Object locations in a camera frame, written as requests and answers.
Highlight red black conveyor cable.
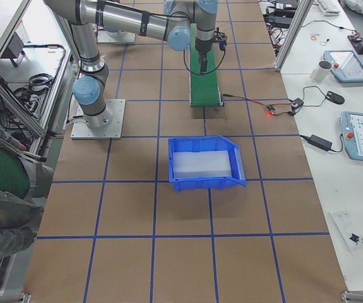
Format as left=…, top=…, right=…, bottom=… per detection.
left=220, top=92, right=295, bottom=116

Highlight upper teach pendant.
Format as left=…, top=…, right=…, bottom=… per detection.
left=323, top=50, right=363, bottom=83

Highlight white cup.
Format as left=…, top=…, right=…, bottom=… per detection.
left=310, top=60, right=332, bottom=82

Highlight white foam liner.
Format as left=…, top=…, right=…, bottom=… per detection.
left=172, top=150, right=232, bottom=178

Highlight green conveyor belt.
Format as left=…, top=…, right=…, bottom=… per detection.
left=188, top=23, right=224, bottom=107

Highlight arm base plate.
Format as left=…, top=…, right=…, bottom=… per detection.
left=97, top=27, right=135, bottom=44
left=71, top=99, right=126, bottom=140

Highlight black power adapter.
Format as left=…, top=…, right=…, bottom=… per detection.
left=290, top=98, right=304, bottom=116

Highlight black computer mouse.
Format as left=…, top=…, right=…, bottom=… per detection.
left=326, top=91, right=345, bottom=105

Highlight black power brick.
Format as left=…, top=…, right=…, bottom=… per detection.
left=307, top=134, right=332, bottom=152

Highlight aluminium frame post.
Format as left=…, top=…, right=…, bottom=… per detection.
left=273, top=0, right=313, bottom=72

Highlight person in grey jacket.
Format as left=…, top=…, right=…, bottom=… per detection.
left=0, top=128, right=54, bottom=258

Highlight clear plastic sheet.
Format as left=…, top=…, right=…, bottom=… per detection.
left=328, top=211, right=363, bottom=253

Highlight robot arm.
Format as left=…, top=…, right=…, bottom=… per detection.
left=45, top=1, right=227, bottom=129

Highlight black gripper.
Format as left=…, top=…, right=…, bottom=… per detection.
left=194, top=27, right=227, bottom=73

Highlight blue plastic bin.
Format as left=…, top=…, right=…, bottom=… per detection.
left=168, top=136, right=247, bottom=192

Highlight small speed controller board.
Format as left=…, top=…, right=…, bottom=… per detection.
left=265, top=104, right=276, bottom=116

